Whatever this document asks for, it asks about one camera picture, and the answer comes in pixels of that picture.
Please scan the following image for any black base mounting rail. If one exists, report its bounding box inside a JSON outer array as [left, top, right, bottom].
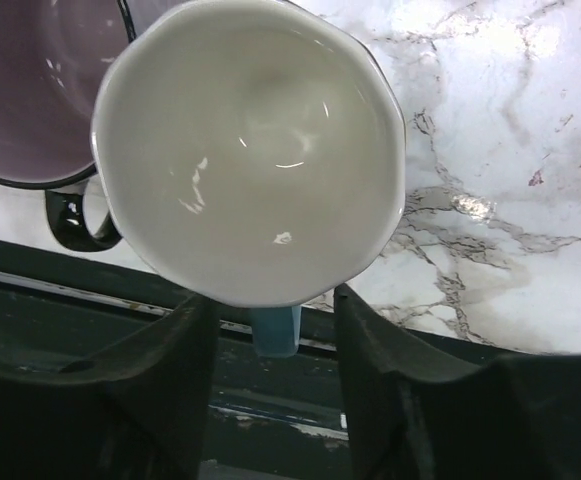
[[0, 233, 521, 480]]

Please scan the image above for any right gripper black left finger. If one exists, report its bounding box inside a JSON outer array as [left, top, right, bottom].
[[0, 295, 219, 479]]

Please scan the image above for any light blue faceted mug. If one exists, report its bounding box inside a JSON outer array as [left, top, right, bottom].
[[91, 1, 406, 358]]

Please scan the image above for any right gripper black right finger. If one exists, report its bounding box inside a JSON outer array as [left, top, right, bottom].
[[334, 285, 581, 479]]

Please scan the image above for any lilac mug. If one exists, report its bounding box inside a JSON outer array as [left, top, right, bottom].
[[0, 0, 171, 254]]

